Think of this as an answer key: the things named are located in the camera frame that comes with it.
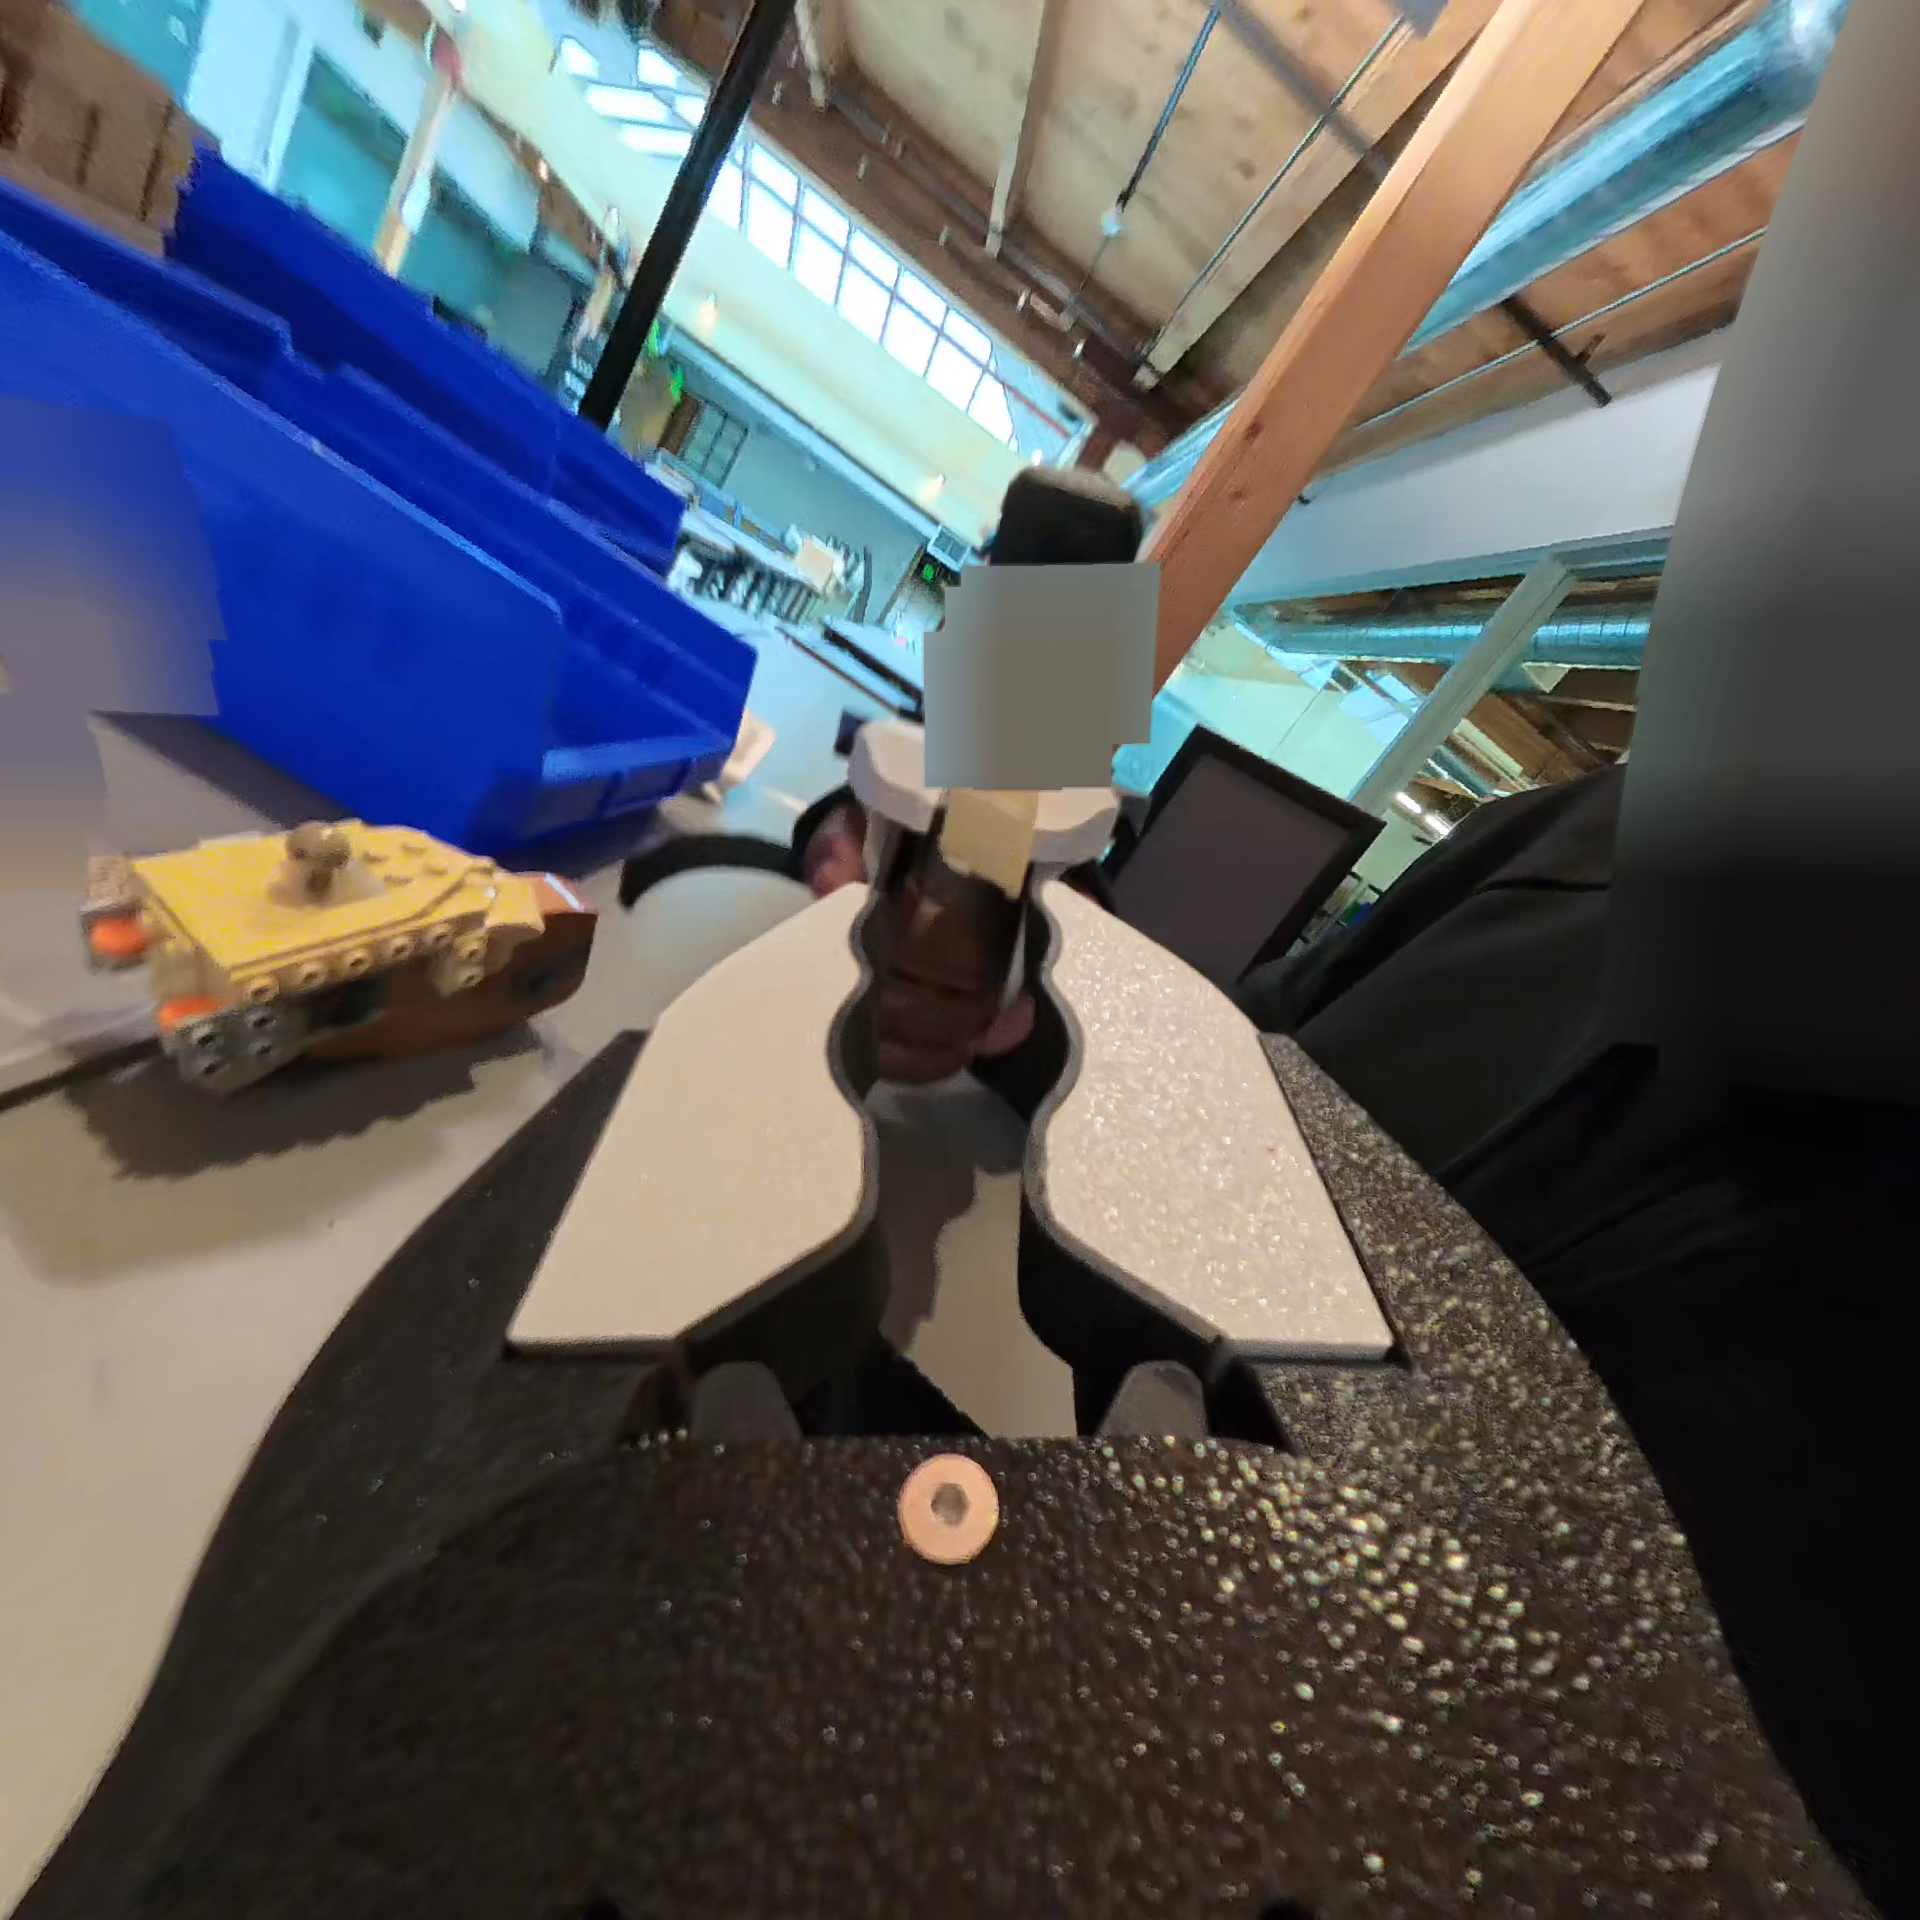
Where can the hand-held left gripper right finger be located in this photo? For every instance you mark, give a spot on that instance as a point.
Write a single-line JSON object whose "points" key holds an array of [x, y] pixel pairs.
{"points": [[1201, 1170]]}

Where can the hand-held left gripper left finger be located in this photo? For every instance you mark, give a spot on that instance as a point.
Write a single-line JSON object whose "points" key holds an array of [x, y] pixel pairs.
{"points": [[704, 1170]]}

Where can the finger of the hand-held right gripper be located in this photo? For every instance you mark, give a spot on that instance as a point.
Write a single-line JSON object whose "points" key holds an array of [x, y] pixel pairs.
{"points": [[892, 774], [1088, 825]]}

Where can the tan square brick plate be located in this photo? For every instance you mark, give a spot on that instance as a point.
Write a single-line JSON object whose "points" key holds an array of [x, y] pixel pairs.
{"points": [[993, 838]]}

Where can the person's right forearm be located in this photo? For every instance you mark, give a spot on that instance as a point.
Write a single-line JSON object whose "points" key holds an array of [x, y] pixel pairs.
{"points": [[1348, 991]]}

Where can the grey desk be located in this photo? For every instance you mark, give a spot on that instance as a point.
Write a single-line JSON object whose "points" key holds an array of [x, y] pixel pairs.
{"points": [[181, 1348]]}

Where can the person's right hand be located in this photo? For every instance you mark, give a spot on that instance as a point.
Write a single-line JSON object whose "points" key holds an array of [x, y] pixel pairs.
{"points": [[937, 1020]]}

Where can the white printed paper bag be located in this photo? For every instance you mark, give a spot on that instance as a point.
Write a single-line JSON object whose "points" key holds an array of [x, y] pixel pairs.
{"points": [[754, 751]]}

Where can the black monitor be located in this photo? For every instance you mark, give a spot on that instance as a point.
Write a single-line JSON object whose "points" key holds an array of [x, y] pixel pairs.
{"points": [[1243, 856]]}

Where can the background work tables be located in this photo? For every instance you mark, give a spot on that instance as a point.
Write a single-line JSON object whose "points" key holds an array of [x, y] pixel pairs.
{"points": [[750, 562]]}

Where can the wooden support beam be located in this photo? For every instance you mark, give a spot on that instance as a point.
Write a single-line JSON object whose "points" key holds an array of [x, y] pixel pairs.
{"points": [[1348, 330]]}

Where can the tan brown brick ship model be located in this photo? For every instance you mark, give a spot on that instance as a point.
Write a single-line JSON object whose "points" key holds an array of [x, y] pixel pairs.
{"points": [[374, 902]]}

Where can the large blue plastic bin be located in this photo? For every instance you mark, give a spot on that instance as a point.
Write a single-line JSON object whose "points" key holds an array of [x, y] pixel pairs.
{"points": [[421, 675]]}

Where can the stack of cardboard boxes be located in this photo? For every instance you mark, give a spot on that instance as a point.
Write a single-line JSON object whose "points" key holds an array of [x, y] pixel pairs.
{"points": [[89, 120]]}

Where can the silver ventilation duct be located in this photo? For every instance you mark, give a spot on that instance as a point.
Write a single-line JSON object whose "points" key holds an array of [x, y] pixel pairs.
{"points": [[1620, 135]]}

